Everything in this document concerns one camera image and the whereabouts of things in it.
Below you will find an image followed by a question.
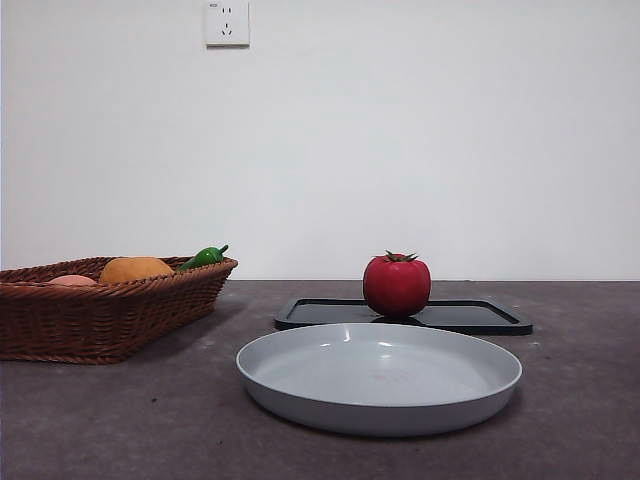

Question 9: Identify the orange-yellow round fruit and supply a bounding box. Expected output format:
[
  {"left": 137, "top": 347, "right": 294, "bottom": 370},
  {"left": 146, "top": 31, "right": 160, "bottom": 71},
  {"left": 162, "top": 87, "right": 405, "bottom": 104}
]
[{"left": 98, "top": 256, "right": 175, "bottom": 284}]

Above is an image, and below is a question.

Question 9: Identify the green pepper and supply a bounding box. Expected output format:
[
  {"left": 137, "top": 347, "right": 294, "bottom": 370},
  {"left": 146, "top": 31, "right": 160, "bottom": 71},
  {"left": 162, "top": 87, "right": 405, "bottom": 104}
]
[{"left": 174, "top": 244, "right": 230, "bottom": 272}]

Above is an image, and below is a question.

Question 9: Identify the red tomato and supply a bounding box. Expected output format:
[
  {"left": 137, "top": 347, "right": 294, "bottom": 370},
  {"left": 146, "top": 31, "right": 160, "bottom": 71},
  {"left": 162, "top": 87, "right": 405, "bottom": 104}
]
[{"left": 362, "top": 249, "right": 432, "bottom": 318}]

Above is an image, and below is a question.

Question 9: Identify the dark rectangular tray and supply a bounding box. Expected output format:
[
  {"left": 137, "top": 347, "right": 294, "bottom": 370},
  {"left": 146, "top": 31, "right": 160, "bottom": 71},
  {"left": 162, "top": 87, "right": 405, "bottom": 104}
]
[{"left": 273, "top": 297, "right": 534, "bottom": 336}]

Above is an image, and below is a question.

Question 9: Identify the white wall socket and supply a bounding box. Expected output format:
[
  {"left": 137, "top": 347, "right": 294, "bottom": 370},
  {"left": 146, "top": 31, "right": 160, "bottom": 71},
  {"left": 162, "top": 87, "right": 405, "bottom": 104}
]
[{"left": 205, "top": 0, "right": 250, "bottom": 49}]

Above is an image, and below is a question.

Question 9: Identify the grey round plate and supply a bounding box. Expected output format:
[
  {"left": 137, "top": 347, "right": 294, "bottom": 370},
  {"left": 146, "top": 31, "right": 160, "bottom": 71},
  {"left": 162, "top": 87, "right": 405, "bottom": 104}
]
[{"left": 235, "top": 321, "right": 523, "bottom": 438}]

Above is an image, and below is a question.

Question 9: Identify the brown wicker basket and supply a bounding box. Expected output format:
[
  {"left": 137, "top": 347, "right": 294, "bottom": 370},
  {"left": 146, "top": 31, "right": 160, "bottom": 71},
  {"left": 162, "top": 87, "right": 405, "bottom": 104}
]
[{"left": 0, "top": 255, "right": 239, "bottom": 365}]

